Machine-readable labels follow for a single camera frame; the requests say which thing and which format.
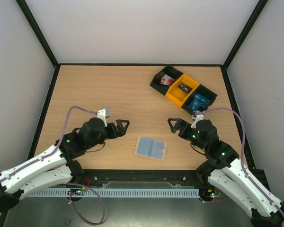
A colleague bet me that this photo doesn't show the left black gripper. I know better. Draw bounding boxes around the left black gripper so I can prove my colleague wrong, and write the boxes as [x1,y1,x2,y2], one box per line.
[87,120,130,150]

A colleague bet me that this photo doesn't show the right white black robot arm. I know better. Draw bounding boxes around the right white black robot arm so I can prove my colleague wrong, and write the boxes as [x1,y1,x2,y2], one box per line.
[168,115,284,227]

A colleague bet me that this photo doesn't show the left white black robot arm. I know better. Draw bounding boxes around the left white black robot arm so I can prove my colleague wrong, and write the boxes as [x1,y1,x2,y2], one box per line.
[0,117,130,213]

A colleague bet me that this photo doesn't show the black bin with blue card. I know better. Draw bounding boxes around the black bin with blue card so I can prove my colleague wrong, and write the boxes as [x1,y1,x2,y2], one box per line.
[181,85,218,115]

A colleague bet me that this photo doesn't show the dark card in yellow bin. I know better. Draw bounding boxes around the dark card in yellow bin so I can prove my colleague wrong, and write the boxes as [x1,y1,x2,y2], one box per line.
[178,83,192,95]

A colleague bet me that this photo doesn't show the red white card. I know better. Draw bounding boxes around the red white card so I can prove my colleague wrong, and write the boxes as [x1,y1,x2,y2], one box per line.
[160,74,175,86]

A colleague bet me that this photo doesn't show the black bin with red card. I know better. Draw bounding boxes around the black bin with red card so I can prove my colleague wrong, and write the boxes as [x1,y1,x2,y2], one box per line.
[150,65,183,95]

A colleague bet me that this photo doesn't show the yellow bin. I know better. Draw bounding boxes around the yellow bin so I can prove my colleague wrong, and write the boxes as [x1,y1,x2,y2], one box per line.
[165,74,200,107]

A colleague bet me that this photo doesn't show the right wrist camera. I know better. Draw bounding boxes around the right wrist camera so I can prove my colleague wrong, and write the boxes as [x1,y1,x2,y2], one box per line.
[191,111,204,129]

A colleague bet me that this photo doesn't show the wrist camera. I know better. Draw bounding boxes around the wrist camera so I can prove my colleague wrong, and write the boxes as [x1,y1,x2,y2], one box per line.
[191,111,204,129]
[97,107,110,127]

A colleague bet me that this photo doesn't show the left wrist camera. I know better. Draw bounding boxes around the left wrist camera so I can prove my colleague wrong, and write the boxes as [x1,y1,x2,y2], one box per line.
[97,107,110,127]

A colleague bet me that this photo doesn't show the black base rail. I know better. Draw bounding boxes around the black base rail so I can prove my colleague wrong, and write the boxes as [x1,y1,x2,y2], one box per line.
[14,167,266,187]

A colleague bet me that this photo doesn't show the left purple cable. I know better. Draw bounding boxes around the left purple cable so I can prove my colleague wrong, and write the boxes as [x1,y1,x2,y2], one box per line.
[0,106,107,225]

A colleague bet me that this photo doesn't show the white slotted cable duct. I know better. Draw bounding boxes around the white slotted cable duct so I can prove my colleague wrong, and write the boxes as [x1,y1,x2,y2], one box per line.
[30,188,199,198]

